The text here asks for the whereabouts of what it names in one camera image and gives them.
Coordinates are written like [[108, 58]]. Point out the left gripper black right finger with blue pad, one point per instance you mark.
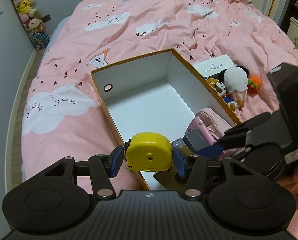
[[199, 174]]

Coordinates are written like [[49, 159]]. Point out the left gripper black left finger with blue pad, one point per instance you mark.
[[99, 168]]

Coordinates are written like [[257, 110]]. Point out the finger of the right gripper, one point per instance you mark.
[[218, 151], [236, 136]]

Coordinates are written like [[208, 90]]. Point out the yellow tape measure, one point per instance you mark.
[[148, 152]]

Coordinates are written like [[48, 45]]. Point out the orange crochet fruit keychain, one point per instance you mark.
[[254, 84]]

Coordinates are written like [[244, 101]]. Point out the white round plush toy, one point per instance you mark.
[[236, 82]]

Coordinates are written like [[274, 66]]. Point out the white glasses box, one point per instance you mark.
[[213, 66]]

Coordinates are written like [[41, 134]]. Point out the pink pouch in box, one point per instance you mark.
[[216, 125]]

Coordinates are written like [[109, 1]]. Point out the dark grey small box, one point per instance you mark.
[[195, 141]]

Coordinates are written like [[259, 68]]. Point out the brown cardboard small box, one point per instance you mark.
[[170, 179]]

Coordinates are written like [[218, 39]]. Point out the grey printed slim box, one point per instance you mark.
[[182, 148]]

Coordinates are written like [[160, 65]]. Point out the pink case with studs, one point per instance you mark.
[[197, 124]]

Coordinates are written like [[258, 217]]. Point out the brown dog plush toy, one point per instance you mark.
[[218, 86]]

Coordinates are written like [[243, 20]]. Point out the open cardboard box white inside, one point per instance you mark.
[[158, 92]]

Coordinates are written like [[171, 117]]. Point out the pink cloud pattern duvet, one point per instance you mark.
[[62, 115]]

